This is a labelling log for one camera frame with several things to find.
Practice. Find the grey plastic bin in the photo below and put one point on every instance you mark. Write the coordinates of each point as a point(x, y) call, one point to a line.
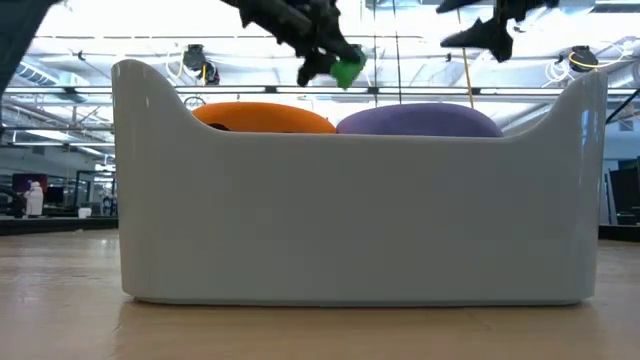
point(350, 220)

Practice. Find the orange foam die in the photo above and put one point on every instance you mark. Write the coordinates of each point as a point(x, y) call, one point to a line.
point(265, 117)

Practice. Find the black ceiling spotlight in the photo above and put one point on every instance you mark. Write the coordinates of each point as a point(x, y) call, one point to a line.
point(582, 59)
point(195, 59)

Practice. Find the black aluminium table frame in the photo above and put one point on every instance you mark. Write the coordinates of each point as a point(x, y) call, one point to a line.
point(50, 226)

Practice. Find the white bottle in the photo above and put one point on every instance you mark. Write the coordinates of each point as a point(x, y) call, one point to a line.
point(34, 200)

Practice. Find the purple foam die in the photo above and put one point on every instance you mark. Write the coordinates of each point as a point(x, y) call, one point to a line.
point(420, 120)

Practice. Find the dark red monitor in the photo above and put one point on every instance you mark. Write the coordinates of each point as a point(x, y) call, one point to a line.
point(22, 181)

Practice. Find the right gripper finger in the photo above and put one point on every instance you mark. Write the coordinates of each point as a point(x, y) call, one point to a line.
point(480, 37)
point(457, 5)

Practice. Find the small white cup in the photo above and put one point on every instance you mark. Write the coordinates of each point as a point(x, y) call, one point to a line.
point(85, 213)

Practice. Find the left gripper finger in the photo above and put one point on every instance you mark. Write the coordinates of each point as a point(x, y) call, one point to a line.
point(345, 50)
point(312, 70)

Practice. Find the black background monitor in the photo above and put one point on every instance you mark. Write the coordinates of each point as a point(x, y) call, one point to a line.
point(625, 195)

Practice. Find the small teal card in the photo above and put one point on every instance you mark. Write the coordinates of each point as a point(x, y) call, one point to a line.
point(347, 74)

